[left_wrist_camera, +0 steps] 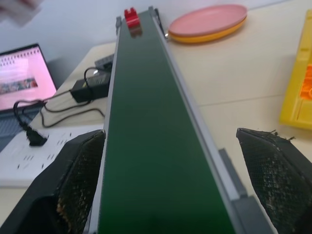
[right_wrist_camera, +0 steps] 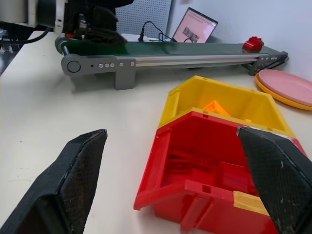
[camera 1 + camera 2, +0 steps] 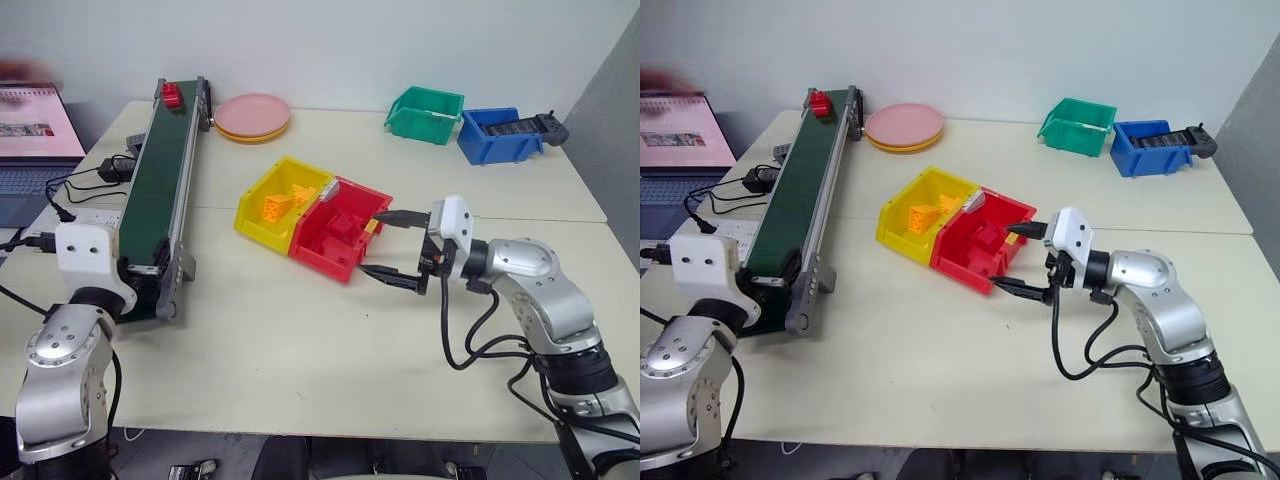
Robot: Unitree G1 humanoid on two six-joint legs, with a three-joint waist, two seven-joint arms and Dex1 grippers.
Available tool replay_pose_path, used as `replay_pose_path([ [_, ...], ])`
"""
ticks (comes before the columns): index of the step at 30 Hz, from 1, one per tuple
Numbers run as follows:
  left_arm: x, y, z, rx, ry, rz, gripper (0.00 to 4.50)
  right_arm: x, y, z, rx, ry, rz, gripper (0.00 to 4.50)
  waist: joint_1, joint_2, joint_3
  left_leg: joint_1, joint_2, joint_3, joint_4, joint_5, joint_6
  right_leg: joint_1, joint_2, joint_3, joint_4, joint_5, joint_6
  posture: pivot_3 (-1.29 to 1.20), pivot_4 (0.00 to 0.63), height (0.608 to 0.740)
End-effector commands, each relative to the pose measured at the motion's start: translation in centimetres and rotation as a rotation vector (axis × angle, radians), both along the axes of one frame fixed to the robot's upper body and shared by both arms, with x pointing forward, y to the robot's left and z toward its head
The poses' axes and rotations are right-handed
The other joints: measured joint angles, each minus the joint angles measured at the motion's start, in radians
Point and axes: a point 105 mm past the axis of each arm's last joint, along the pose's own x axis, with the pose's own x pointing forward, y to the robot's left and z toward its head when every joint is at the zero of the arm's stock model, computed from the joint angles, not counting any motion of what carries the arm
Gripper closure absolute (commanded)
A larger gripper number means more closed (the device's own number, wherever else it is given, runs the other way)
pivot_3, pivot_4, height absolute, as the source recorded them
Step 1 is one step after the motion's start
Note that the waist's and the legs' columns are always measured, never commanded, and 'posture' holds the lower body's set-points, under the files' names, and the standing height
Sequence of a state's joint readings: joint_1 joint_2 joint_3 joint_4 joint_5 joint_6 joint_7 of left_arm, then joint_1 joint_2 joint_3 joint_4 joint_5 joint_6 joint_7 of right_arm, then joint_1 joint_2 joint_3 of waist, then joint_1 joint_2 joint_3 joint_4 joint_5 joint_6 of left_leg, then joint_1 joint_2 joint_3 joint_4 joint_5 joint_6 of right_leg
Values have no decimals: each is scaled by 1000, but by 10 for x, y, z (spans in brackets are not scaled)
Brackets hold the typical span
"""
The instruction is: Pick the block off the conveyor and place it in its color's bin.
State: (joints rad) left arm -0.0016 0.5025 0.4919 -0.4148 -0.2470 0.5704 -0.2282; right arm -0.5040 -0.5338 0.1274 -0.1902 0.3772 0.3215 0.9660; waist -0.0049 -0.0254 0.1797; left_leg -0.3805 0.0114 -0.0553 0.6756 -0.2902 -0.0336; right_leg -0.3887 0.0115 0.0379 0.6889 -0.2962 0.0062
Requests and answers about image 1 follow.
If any white power strip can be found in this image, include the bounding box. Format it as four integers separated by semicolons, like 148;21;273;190
0;126;103;188

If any orange toy block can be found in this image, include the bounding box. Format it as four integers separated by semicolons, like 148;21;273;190
301;79;312;101

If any yellow plate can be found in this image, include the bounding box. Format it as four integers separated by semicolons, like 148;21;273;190
168;14;248;44

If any grey control box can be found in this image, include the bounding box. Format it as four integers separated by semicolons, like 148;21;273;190
94;54;115;70

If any pink plate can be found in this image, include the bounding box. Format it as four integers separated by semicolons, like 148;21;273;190
168;4;248;37

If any black power cable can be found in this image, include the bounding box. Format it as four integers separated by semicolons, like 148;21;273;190
13;67;106;132

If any yellow plastic tray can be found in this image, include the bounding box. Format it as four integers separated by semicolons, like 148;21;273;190
279;9;312;129

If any black power plug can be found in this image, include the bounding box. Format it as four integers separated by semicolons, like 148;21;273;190
25;125;48;147

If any red toy building block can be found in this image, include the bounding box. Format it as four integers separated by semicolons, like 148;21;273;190
124;7;142;29

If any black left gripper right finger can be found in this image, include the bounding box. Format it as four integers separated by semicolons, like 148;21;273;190
236;127;312;234

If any green conveyor belt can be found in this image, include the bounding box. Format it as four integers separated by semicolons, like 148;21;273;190
86;6;278;234

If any black power adapter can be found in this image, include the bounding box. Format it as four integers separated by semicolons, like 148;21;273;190
70;72;112;103

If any open laptop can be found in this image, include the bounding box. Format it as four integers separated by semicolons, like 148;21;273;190
0;43;58;147

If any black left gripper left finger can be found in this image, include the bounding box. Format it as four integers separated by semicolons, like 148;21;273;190
0;129;106;234

